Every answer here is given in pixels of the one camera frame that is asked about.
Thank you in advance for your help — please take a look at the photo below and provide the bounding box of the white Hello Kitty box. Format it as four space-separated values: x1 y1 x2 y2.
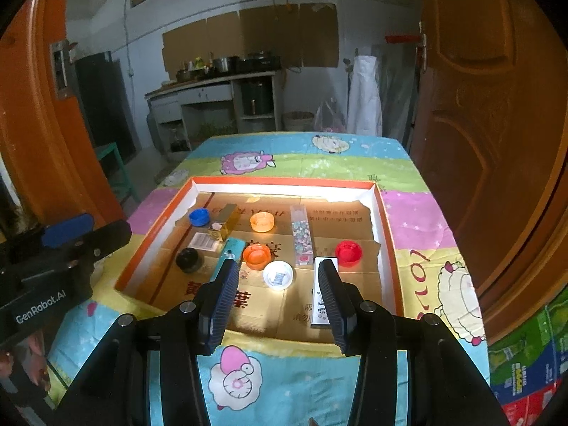
310 257 338 327

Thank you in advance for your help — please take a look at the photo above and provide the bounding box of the teal rectangular box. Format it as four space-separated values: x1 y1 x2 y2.
210 237 246 282

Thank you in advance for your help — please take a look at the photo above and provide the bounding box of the red bottle cap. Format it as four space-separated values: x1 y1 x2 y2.
335 240 363 268

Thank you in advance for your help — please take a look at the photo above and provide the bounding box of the dark orange bottle cap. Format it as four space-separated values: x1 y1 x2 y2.
242 243 272 271

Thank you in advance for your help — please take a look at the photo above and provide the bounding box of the white bottle cap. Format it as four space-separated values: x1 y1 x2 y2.
263 261 295 290

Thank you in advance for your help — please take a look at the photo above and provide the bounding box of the blue bottle cap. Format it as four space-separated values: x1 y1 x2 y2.
188 208 211 227

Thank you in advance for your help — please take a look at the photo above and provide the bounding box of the person's left hand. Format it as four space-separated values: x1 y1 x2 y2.
0 330 51 392

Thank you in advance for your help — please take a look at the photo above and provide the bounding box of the black round cap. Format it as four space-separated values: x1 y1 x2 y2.
175 247 204 274

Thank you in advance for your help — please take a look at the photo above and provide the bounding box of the gold rectangular box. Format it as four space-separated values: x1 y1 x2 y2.
209 204 241 241

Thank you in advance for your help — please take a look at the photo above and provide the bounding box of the clear patterned rectangular box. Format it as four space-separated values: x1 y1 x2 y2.
290 205 314 266

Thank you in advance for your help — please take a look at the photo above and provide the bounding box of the light orange bottle cap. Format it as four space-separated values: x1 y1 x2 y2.
249 212 275 233

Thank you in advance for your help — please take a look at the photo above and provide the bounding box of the orange rimmed cardboard tray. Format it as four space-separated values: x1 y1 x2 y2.
115 176 403 343

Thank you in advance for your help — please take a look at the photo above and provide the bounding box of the green metal stool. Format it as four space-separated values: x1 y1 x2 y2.
94 142 141 204

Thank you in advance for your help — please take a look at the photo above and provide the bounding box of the colourful cartoon sheep quilt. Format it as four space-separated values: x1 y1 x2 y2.
46 132 492 426

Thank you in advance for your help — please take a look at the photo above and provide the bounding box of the grey kitchen counter cabinet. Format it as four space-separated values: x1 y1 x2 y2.
145 70 283 160

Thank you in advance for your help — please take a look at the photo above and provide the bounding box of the colourful beverage carton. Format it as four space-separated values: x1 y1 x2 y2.
488 289 568 425

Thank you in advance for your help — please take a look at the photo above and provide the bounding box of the woven waste basket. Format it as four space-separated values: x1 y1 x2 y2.
282 111 315 132

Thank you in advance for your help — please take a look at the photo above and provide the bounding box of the white rolled plastic sheet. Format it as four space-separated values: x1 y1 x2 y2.
346 56 382 137

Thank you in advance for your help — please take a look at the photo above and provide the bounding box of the steel cooking pot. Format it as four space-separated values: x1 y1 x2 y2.
213 57 231 74

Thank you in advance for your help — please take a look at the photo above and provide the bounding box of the brown wooden door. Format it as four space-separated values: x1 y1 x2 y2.
411 0 567 342

